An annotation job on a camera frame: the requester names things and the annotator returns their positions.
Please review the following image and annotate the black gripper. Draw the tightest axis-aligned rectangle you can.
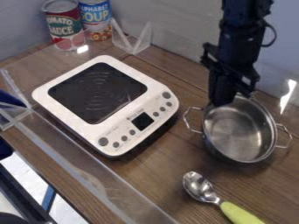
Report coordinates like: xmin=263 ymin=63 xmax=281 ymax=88
xmin=200 ymin=42 xmax=260 ymax=107

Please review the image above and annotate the silver steel pot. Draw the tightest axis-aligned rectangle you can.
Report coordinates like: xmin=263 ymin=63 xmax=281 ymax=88
xmin=182 ymin=95 xmax=292 ymax=164

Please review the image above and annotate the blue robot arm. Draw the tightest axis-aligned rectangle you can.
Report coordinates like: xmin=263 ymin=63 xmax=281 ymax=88
xmin=200 ymin=0 xmax=276 ymax=107

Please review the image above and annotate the white and black stove top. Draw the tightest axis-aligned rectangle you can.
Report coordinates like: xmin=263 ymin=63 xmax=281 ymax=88
xmin=32 ymin=55 xmax=178 ymax=158

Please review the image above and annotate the alphabet soup can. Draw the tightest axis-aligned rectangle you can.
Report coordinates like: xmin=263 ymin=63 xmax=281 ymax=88
xmin=78 ymin=0 xmax=112 ymax=41

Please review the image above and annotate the tomato sauce can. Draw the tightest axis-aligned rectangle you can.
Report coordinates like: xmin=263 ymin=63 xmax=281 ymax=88
xmin=41 ymin=0 xmax=85 ymax=51

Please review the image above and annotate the clear acrylic front barrier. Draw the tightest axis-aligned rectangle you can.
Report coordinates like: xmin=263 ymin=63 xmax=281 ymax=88
xmin=0 ymin=109 xmax=177 ymax=224

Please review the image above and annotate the blue cloth object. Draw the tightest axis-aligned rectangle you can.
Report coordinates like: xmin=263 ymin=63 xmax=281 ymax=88
xmin=0 ymin=89 xmax=25 ymax=161

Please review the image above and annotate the clear acrylic corner bracket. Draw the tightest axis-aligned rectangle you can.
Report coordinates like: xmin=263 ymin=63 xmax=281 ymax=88
xmin=110 ymin=18 xmax=152 ymax=55

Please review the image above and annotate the spoon with green handle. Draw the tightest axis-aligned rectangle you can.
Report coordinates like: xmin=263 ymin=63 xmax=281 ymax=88
xmin=181 ymin=171 xmax=265 ymax=224

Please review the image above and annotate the clear acrylic left bracket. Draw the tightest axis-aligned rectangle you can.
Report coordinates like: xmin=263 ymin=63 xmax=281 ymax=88
xmin=0 ymin=68 xmax=32 ymax=131

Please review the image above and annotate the black and blue stand frame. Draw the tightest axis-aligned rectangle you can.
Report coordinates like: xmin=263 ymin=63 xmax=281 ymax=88
xmin=0 ymin=164 xmax=57 ymax=224

